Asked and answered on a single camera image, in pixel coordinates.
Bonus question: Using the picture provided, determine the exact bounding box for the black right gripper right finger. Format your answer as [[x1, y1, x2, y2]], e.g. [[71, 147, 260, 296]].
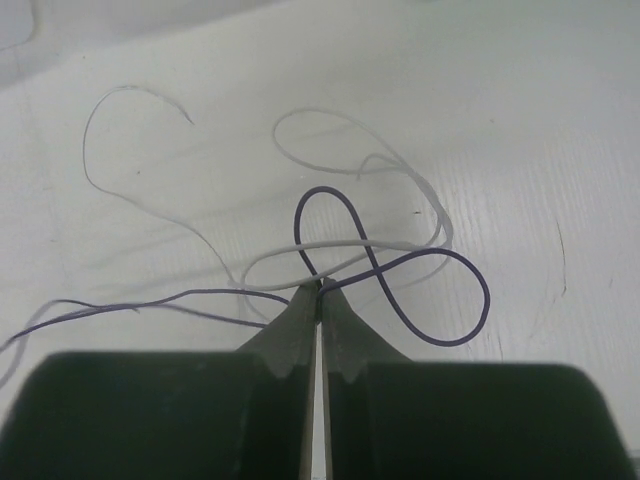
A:
[[319, 285, 636, 479]]

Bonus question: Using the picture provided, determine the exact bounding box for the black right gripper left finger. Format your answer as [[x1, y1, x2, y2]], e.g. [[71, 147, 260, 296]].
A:
[[1, 283, 319, 479]]

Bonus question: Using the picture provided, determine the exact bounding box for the white thin wire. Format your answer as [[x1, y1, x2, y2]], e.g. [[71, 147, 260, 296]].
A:
[[227, 108, 454, 321], [82, 85, 241, 286]]

